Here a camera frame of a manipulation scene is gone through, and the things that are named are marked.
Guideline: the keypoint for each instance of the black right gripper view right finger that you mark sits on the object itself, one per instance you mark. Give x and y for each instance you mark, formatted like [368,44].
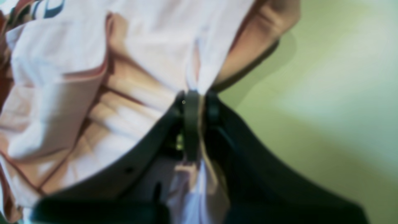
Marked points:
[261,188]

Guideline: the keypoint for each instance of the pink T-shirt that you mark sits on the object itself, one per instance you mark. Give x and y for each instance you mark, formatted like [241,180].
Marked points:
[83,81]

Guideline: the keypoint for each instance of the black right gripper view left finger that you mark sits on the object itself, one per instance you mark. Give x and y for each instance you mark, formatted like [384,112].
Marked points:
[133,189]

